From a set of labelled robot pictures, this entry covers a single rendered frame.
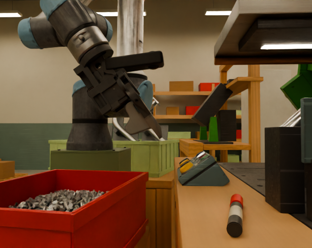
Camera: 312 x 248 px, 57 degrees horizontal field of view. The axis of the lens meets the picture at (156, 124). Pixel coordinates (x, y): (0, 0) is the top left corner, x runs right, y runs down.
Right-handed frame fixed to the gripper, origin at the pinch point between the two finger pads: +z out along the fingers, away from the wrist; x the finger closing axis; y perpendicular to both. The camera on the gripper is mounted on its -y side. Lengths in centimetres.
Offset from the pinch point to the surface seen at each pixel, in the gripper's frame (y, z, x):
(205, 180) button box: -1.7, 12.7, 2.3
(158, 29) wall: -131, -247, -706
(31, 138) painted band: 315, -201, -694
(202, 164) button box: -2.9, 9.7, 2.2
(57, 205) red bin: 18.9, 0.8, 14.0
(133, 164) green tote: 22, 4, -80
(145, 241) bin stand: 13.8, 15.2, 3.5
